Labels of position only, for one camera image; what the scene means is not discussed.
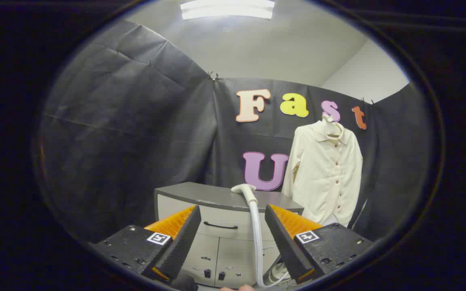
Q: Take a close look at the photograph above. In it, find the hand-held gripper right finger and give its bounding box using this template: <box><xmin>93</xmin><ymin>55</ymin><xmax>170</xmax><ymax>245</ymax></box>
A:
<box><xmin>265</xmin><ymin>204</ymin><xmax>373</xmax><ymax>284</ymax></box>

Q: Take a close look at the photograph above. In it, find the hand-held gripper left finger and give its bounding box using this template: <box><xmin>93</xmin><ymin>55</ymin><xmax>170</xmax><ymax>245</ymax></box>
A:
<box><xmin>89</xmin><ymin>205</ymin><xmax>202</xmax><ymax>283</ymax></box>

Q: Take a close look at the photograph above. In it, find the cream button shirt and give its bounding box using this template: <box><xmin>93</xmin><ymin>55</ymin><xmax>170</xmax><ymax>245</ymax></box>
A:
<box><xmin>282</xmin><ymin>120</ymin><xmax>364</xmax><ymax>227</ymax></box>

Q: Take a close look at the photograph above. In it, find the white cabinet with grey top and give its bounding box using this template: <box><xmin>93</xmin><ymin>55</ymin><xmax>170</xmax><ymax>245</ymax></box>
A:
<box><xmin>154</xmin><ymin>181</ymin><xmax>304</xmax><ymax>288</ymax></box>

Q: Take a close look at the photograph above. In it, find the black backdrop cloth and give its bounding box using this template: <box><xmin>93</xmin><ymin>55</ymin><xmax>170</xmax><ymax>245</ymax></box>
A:
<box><xmin>39</xmin><ymin>20</ymin><xmax>434</xmax><ymax>247</ymax></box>

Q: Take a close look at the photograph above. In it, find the ceiling light panel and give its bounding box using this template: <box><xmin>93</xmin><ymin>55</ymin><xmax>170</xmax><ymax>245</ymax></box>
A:
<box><xmin>180</xmin><ymin>0</ymin><xmax>276</xmax><ymax>21</ymax></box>

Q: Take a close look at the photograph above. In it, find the black drawer handle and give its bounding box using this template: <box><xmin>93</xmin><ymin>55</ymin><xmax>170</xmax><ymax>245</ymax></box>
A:
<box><xmin>203</xmin><ymin>221</ymin><xmax>239</xmax><ymax>230</ymax></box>

